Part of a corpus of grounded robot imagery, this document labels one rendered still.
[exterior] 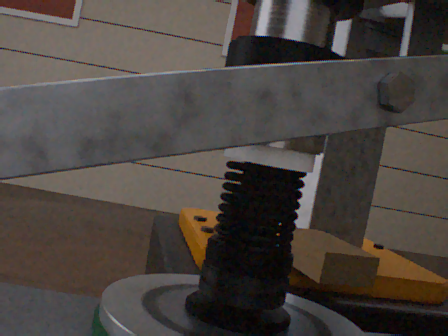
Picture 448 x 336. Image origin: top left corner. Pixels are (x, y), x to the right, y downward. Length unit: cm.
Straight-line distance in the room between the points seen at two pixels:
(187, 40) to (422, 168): 326
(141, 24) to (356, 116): 601
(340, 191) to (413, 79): 70
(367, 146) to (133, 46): 532
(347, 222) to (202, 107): 84
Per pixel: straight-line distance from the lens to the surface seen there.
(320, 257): 83
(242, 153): 39
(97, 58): 634
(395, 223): 698
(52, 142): 31
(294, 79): 36
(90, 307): 48
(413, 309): 99
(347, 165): 110
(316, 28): 40
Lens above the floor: 97
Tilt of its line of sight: 3 degrees down
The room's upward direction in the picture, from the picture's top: 11 degrees clockwise
